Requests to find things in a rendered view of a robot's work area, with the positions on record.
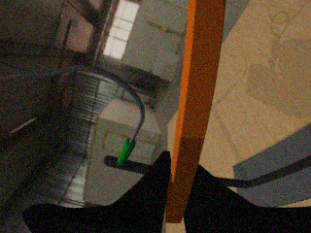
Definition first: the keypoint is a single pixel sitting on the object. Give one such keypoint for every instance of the orange handle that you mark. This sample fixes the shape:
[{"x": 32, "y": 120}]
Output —
[{"x": 201, "y": 62}]

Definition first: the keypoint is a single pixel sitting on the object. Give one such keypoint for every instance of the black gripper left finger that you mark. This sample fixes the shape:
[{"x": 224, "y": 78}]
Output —
[{"x": 139, "y": 210}]

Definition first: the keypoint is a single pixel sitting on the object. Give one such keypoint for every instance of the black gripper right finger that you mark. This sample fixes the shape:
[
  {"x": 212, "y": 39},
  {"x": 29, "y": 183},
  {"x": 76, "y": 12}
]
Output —
[{"x": 213, "y": 208}]

